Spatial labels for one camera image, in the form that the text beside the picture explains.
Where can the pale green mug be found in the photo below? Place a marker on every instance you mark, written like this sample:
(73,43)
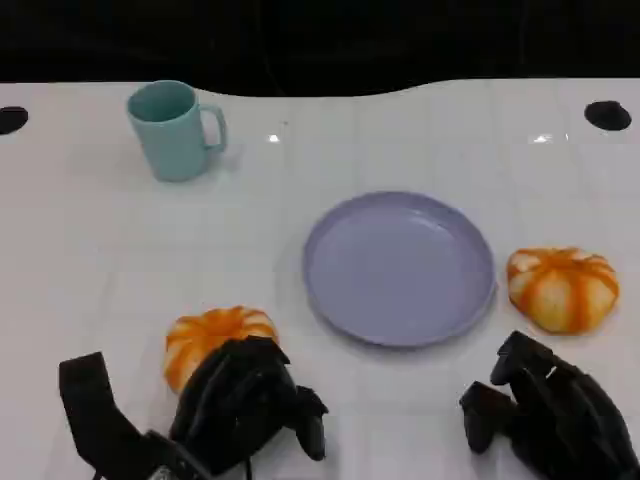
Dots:
(170,140)

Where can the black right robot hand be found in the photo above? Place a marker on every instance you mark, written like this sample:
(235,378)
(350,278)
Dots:
(565,415)

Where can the black table grommet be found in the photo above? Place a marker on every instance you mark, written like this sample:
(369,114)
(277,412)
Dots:
(10,120)
(606,116)

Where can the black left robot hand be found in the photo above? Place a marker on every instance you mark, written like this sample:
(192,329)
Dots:
(240,395)

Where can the lilac plate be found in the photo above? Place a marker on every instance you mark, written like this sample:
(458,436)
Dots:
(400,272)

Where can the orange white toy bread roll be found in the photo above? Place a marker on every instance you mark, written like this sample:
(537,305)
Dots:
(562,295)
(215,327)

